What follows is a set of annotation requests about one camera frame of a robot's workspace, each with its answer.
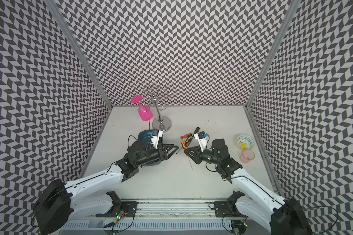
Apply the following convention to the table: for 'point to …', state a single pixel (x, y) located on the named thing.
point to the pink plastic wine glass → (145, 113)
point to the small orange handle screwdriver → (187, 135)
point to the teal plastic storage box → (145, 136)
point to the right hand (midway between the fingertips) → (185, 153)
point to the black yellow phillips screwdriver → (188, 141)
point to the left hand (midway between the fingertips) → (176, 149)
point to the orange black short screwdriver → (184, 145)
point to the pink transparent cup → (247, 155)
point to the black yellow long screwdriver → (196, 130)
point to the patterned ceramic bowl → (244, 141)
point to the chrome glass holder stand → (159, 95)
